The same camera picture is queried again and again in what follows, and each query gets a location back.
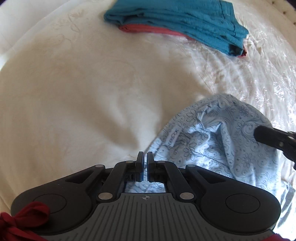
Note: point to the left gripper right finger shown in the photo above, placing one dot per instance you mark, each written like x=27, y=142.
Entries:
x=169, y=174

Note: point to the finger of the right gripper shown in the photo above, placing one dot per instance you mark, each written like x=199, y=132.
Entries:
x=284, y=141

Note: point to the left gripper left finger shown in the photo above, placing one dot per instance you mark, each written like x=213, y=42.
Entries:
x=122, y=172

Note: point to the light blue floral pants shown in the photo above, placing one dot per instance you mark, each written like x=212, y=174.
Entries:
x=216, y=133

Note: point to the cream embroidered bedspread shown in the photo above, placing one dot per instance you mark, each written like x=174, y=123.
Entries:
x=83, y=92

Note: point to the tufted cream headboard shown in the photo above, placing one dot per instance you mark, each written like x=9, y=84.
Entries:
x=285, y=7

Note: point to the teal folded garment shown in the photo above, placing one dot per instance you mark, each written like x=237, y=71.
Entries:
x=212, y=23

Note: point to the red folded garment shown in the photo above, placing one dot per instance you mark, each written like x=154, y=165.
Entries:
x=161, y=30

